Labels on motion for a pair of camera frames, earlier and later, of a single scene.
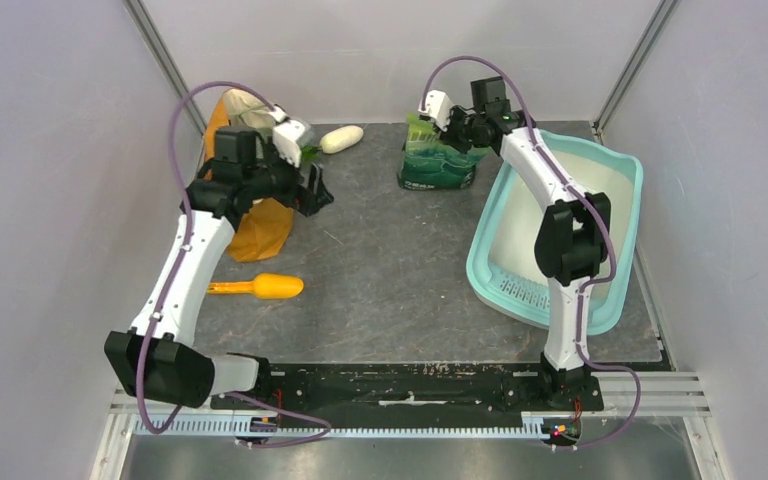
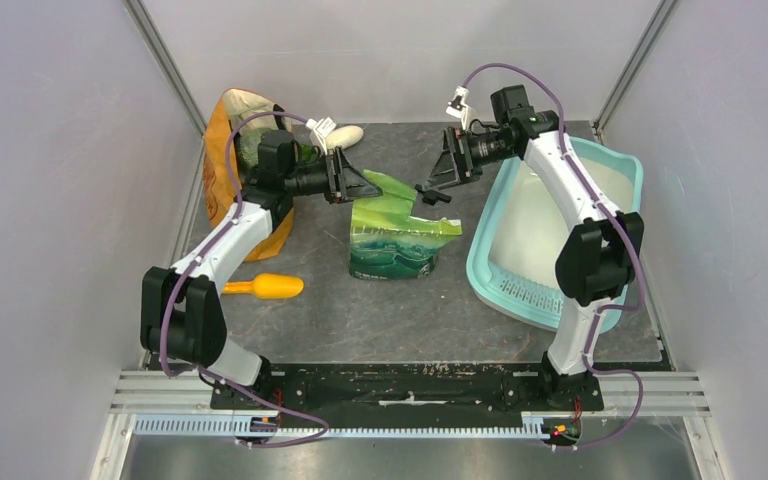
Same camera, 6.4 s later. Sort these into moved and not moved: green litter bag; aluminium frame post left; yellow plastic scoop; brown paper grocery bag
Moved: green litter bag
Not moved: aluminium frame post left; yellow plastic scoop; brown paper grocery bag
